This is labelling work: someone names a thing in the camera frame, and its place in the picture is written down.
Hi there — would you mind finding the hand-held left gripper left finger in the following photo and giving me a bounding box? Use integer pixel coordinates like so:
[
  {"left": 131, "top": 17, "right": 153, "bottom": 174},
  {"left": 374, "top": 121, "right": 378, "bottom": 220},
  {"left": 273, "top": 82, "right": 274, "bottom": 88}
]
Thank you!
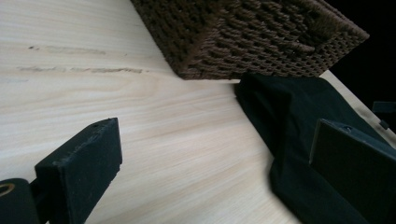
[{"left": 35, "top": 117, "right": 123, "bottom": 224}]

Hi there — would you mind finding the brown woven basket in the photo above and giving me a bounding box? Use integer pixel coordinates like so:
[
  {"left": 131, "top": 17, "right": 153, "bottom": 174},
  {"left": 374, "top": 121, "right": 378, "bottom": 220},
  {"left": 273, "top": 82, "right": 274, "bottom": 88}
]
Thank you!
[{"left": 130, "top": 0, "right": 371, "bottom": 80}]

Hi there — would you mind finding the dark cloth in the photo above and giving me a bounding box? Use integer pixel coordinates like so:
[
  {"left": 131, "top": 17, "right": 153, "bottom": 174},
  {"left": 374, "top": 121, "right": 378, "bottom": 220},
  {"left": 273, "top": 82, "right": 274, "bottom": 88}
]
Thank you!
[{"left": 233, "top": 72, "right": 391, "bottom": 224}]

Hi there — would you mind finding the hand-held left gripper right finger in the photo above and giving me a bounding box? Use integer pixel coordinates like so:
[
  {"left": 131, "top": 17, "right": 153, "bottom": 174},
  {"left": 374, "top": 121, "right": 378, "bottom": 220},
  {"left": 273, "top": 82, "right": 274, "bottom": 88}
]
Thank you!
[{"left": 308, "top": 118, "right": 396, "bottom": 224}]

